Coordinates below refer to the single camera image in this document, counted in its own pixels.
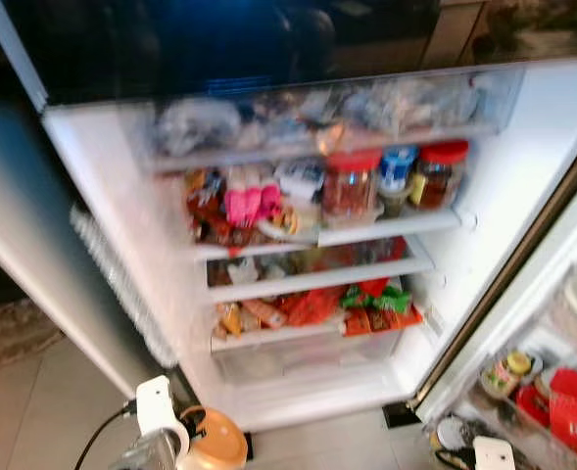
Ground bubble wrap sheet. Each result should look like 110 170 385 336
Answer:
68 204 178 369

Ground green snack packet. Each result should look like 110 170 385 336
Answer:
342 282 412 315

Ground red lid jar orange contents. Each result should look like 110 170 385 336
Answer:
322 147 383 223

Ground round metal can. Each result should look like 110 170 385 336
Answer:
432 415 466 452

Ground orange lidded plastic container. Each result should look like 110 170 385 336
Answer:
175 406 250 470

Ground beige woven rug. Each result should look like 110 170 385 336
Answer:
0 298 66 379

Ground white fridge door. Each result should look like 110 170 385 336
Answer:
413 162 577 470

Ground red lid jar dark contents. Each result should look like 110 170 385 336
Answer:
410 140 470 212

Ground orange snack packet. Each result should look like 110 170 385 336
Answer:
286 288 345 326

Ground white lid tub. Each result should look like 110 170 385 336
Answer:
273 162 326 209

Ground pink snack packet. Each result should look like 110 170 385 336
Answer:
223 181 281 228

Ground yellow lid jar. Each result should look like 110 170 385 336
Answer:
479 350 535 399

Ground glass fridge shelf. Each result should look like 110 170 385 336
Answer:
205 257 437 303
194 209 465 262

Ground black and white fridge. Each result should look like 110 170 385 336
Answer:
0 0 577 434

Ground clear chiller drawer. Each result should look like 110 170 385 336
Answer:
139 67 526 175

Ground clear crisper drawer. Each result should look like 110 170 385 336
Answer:
210 328 409 385

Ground blue lid jar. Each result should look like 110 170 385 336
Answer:
379 145 419 216

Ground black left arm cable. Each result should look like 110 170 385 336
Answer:
72 404 138 470

